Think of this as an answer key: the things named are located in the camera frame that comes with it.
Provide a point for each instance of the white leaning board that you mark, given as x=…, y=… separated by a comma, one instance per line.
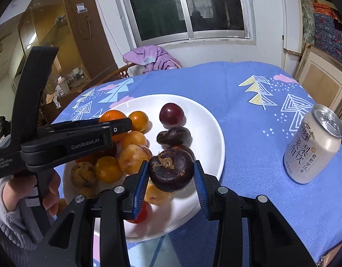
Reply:
x=292, y=14

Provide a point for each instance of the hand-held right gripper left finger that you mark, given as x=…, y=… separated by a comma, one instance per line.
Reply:
x=140, y=192

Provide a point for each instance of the stack of patterned boxes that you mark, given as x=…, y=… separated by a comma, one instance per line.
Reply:
x=326, y=33

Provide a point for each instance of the white plate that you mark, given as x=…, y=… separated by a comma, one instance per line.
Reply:
x=204, y=122

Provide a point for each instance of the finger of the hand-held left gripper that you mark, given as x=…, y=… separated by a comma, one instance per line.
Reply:
x=76, y=126
x=29, y=94

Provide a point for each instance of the wooden picture frame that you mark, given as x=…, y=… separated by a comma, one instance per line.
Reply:
x=323, y=80

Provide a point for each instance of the white framed window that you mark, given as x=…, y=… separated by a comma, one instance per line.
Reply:
x=184, y=5

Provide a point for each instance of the green patterned board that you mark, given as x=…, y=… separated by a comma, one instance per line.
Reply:
x=305, y=14

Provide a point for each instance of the wooden glass cabinet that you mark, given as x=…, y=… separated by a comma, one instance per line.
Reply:
x=70, y=33

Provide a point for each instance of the blue printed tablecloth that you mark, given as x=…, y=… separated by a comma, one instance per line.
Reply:
x=243, y=144

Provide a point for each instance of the tan round fruit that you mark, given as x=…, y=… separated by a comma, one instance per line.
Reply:
x=157, y=194
x=87, y=192
x=83, y=173
x=133, y=160

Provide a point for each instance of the white beverage can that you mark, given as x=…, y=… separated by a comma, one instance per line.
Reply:
x=312, y=150

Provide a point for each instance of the dark brown wrinkled fruit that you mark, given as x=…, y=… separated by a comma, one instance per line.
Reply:
x=172, y=136
x=171, y=172
x=184, y=148

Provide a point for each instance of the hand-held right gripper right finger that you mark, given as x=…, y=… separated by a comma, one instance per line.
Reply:
x=201, y=192

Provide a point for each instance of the small yellow-orange fruit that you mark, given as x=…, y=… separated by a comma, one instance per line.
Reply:
x=133, y=140
x=139, y=121

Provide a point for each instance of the red cherry tomato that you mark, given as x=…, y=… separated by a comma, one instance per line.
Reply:
x=141, y=214

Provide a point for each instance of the wooden chair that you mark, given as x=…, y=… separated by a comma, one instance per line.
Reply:
x=115, y=73

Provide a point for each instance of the purple cloth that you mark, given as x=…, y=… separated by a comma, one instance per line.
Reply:
x=151, y=58

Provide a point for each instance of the orange tangerine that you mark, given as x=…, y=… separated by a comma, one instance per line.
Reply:
x=108, y=169
x=112, y=115

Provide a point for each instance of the person's left hand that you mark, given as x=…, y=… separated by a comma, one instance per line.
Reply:
x=52, y=189

